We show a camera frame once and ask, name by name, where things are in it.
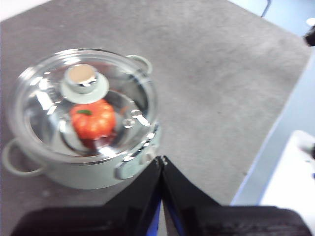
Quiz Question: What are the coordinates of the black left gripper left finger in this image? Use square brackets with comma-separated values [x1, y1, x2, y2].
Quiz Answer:
[11, 156, 163, 236]

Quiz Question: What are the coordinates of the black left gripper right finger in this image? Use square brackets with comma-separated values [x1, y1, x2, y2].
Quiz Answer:
[161, 155, 314, 236]

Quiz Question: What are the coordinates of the orange toy pumpkin green stem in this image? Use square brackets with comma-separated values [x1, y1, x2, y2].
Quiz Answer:
[69, 98, 117, 141]

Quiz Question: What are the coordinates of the glass lid with green knob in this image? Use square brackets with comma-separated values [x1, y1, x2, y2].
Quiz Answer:
[11, 48, 158, 158]

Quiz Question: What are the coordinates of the pale green electric cooking pot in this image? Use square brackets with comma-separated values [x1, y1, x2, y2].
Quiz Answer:
[1, 48, 161, 190]

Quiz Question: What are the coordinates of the black cable behind table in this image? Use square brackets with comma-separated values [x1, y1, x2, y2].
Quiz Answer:
[260, 0, 272, 18]

